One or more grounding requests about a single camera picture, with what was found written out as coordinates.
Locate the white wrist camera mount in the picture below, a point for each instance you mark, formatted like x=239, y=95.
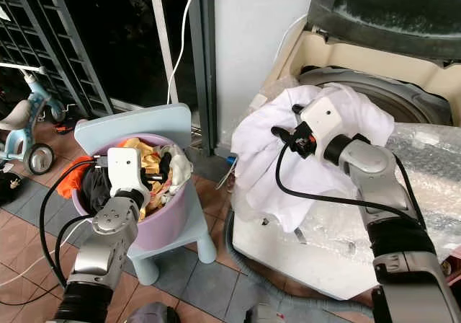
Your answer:
x=324, y=117
x=126, y=171

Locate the yellow garment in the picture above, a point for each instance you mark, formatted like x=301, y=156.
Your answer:
x=151, y=161

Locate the dark metal grille gate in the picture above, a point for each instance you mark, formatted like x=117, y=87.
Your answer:
x=72, y=49

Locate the grey robot left leg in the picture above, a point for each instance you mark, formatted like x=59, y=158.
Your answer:
x=153, y=313

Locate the red black sandal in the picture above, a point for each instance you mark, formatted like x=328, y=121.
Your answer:
x=63, y=126

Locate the light blue plastic stool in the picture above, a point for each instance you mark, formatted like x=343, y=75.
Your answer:
x=137, y=117

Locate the white grey garment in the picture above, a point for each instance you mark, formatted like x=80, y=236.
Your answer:
x=180, y=166

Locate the black shoe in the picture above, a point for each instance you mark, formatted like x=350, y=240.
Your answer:
x=9, y=187

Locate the dark grey door post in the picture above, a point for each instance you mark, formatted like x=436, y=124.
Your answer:
x=205, y=63

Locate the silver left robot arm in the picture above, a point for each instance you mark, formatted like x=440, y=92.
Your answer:
x=97, y=258

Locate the grey transparent washer lid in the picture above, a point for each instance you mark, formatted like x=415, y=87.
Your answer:
x=382, y=6

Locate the blue plastic hanger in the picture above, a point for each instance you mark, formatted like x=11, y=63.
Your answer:
x=227, y=163

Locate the grey robot right leg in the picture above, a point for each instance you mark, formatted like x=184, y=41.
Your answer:
x=266, y=315

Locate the orange garment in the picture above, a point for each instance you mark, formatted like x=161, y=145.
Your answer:
x=70, y=179

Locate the grey robot leg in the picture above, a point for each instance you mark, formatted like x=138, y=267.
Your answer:
x=266, y=315
x=153, y=313

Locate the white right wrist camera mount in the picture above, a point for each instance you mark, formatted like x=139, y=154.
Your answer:
x=324, y=117

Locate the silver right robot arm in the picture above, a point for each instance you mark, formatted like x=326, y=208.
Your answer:
x=378, y=171

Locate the purple plastic laundry basket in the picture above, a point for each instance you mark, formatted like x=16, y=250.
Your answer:
x=166, y=226

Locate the light blue kids tricycle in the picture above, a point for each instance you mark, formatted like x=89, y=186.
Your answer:
x=41, y=159

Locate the white cloth garment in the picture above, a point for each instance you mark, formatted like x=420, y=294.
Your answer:
x=259, y=157

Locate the white door frame bar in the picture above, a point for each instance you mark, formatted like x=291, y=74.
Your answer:
x=160, y=38

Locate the white top-load washing machine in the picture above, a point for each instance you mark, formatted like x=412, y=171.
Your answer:
x=266, y=254

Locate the black garment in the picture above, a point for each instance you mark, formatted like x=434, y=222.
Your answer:
x=95, y=193

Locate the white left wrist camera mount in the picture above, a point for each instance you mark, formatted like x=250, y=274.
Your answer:
x=126, y=171

